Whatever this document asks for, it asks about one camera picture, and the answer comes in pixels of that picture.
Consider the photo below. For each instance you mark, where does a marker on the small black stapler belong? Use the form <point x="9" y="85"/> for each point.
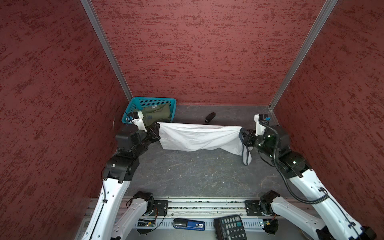
<point x="210" y="117"/>

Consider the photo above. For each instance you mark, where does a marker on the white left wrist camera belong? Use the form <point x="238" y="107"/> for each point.
<point x="137" y="118"/>

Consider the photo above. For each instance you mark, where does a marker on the grey metal corner post left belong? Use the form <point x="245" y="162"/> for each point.
<point x="97" y="26"/>

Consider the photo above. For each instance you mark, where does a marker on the left small circuit board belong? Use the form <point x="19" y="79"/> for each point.
<point x="146" y="223"/>

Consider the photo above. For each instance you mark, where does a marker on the green tank top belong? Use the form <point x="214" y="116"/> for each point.
<point x="157" y="113"/>

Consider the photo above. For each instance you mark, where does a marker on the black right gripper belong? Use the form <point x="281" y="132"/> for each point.
<point x="247" y="138"/>

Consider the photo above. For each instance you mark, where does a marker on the grey metal corner post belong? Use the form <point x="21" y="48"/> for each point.
<point x="97" y="26"/>
<point x="317" y="26"/>

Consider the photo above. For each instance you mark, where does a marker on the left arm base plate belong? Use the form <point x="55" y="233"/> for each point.
<point x="162" y="207"/>

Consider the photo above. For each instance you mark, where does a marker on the black calculator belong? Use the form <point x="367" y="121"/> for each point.
<point x="230" y="228"/>

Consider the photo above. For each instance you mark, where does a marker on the blue black handheld device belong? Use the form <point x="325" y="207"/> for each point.
<point x="186" y="224"/>

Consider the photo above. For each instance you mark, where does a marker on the aluminium rail frame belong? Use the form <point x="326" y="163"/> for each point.
<point x="203" y="209"/>

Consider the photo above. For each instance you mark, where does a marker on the grey metal corner post right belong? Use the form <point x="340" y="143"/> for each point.
<point x="317" y="26"/>

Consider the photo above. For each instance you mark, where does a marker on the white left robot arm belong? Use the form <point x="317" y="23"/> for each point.
<point x="116" y="178"/>

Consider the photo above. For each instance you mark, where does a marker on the white tank top navy trim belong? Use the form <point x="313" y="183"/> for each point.
<point x="191" y="137"/>

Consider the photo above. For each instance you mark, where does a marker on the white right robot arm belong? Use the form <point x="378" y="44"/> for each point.
<point x="304" y="185"/>

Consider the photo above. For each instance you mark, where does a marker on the teal plastic laundry basket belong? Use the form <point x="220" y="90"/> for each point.
<point x="139" y="103"/>

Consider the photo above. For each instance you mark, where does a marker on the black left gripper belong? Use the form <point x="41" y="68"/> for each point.
<point x="154" y="130"/>

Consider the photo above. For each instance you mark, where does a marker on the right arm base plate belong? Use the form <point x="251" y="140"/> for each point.
<point x="253" y="208"/>

